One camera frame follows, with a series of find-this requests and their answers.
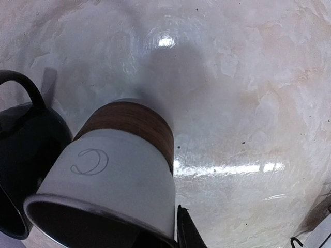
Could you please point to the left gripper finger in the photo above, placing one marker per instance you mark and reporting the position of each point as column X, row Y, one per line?
column 187, row 233

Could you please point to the white cup with wood band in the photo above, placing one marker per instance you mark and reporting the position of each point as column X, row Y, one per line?
column 113, row 185

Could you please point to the dark green mug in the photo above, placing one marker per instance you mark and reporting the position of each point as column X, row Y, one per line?
column 32, row 137

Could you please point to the white bowl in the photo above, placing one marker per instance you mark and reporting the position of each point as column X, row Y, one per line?
column 320, row 236

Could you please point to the black wire dish rack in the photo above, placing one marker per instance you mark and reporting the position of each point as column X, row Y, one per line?
column 311, row 223

